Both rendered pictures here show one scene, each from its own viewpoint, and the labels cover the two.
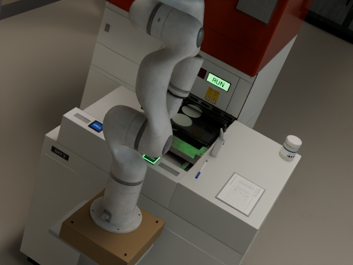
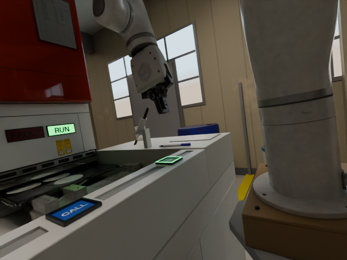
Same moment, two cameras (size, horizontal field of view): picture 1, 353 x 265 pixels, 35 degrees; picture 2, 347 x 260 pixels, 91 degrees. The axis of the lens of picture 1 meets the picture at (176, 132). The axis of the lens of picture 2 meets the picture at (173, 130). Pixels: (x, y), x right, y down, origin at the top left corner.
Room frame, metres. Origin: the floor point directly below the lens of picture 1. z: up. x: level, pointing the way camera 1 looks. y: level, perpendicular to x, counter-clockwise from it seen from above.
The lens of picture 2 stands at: (1.62, 0.50, 1.08)
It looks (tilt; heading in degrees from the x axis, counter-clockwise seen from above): 4 degrees down; 287
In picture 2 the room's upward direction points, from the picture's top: 8 degrees counter-clockwise
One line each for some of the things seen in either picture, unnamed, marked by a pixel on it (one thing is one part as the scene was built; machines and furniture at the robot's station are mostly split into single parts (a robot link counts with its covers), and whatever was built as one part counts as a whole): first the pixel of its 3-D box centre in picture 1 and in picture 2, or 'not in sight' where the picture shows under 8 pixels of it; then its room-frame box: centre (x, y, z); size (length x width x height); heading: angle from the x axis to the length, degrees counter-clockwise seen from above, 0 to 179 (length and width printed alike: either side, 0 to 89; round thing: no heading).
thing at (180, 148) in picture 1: (167, 141); (98, 189); (2.08, 0.02, 0.87); 0.36 x 0.08 x 0.03; 75
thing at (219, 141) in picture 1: (220, 140); (143, 132); (1.98, -0.19, 1.03); 0.06 x 0.04 x 0.13; 165
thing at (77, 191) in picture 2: not in sight; (74, 191); (2.10, 0.10, 0.89); 0.08 x 0.03 x 0.03; 165
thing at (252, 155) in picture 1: (239, 180); (163, 155); (1.95, -0.32, 0.89); 0.62 x 0.35 x 0.14; 165
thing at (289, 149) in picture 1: (290, 148); (140, 132); (2.16, -0.50, 1.01); 0.07 x 0.07 x 0.10
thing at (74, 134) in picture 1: (120, 156); (142, 209); (1.81, 0.18, 0.89); 0.55 x 0.09 x 0.14; 75
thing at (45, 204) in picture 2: not in sight; (45, 204); (2.12, 0.17, 0.89); 0.08 x 0.03 x 0.03; 165
